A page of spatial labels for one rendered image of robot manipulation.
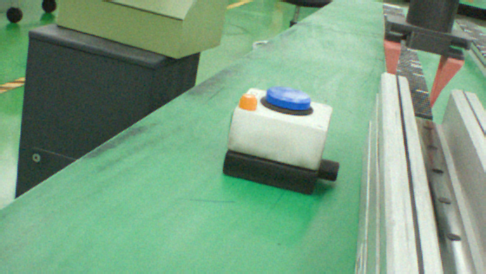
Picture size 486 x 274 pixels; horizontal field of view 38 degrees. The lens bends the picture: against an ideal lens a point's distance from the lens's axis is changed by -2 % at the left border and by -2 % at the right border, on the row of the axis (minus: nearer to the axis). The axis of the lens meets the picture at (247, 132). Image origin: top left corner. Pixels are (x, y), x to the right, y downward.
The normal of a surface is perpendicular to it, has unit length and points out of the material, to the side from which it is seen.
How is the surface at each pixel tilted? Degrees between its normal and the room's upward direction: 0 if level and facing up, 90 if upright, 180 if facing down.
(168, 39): 90
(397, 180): 0
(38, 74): 90
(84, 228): 0
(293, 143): 90
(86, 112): 90
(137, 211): 0
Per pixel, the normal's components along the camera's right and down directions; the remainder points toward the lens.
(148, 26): -0.37, 0.23
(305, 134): -0.17, 0.29
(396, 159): 0.18, -0.93
